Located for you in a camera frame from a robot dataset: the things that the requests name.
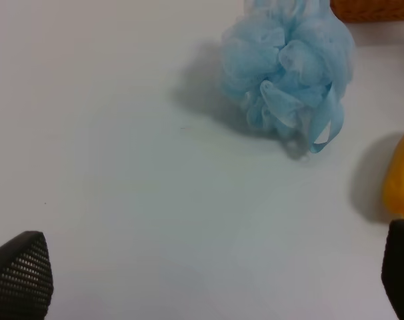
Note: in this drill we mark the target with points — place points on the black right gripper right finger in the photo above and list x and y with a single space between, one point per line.
392 272

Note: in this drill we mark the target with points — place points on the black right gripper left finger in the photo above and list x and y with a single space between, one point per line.
26 279

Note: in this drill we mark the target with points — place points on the orange wicker basket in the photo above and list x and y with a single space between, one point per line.
361 11

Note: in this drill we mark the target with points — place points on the yellow mango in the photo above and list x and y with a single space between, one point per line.
393 185

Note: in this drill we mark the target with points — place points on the light blue bath loofah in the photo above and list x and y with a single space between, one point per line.
287 64

